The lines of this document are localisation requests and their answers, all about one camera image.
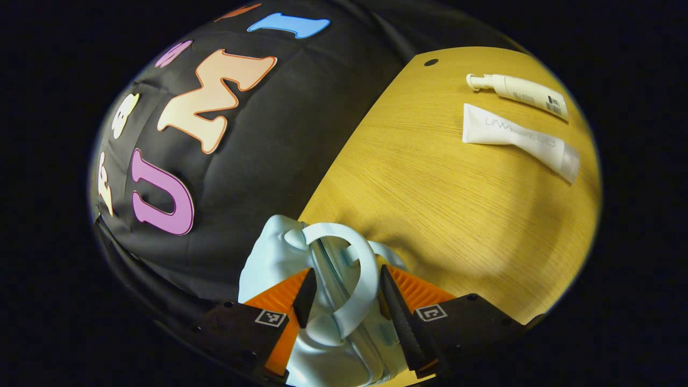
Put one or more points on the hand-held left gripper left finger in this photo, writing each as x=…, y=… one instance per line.
x=306, y=295

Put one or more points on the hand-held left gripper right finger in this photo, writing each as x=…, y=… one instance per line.
x=403, y=322

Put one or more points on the light blue suitcase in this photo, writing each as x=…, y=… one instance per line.
x=269, y=258

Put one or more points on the white squeeze tube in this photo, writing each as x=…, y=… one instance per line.
x=510, y=134

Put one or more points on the white pump bottle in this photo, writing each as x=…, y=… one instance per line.
x=527, y=91

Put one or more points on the black backdrop cloth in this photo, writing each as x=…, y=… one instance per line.
x=279, y=134

